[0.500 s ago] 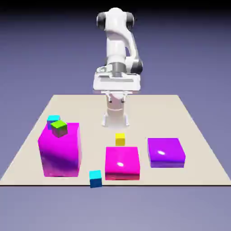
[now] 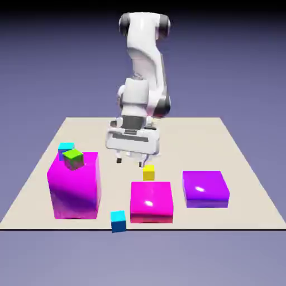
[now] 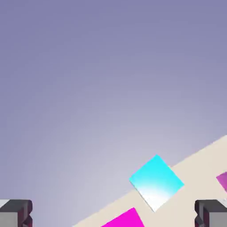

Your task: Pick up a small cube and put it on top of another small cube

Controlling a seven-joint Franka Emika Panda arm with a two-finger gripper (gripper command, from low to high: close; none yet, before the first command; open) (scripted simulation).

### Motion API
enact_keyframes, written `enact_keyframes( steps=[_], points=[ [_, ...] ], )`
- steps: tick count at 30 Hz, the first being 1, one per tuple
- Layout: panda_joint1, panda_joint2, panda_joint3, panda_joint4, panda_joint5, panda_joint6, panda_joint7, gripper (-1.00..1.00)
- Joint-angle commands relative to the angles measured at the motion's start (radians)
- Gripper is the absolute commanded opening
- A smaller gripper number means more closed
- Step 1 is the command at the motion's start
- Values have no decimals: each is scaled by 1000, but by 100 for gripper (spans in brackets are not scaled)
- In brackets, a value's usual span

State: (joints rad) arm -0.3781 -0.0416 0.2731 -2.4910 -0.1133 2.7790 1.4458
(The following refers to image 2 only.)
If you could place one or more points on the small yellow cube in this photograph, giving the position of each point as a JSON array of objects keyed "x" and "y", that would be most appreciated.
[{"x": 148, "y": 173}]

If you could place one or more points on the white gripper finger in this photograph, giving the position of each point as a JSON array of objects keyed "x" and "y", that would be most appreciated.
[
  {"x": 143, "y": 161},
  {"x": 119, "y": 157}
]

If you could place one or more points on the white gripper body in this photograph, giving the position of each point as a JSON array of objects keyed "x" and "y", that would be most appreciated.
[{"x": 134, "y": 143}]

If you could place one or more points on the small green cube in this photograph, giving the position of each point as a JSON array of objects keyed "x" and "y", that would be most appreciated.
[{"x": 73, "y": 158}]

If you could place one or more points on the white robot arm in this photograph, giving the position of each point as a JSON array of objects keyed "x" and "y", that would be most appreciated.
[{"x": 143, "y": 67}]

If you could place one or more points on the large tall magenta box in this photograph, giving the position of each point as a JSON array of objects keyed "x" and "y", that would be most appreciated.
[{"x": 73, "y": 190}]

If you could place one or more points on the large purple box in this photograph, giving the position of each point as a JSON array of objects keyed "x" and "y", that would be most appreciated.
[{"x": 204, "y": 187}]

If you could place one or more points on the large flat magenta box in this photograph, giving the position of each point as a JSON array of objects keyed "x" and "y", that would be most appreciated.
[{"x": 151, "y": 201}]

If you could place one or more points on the small cyan cube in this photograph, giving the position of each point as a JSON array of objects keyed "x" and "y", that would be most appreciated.
[
  {"x": 65, "y": 146},
  {"x": 118, "y": 221}
]

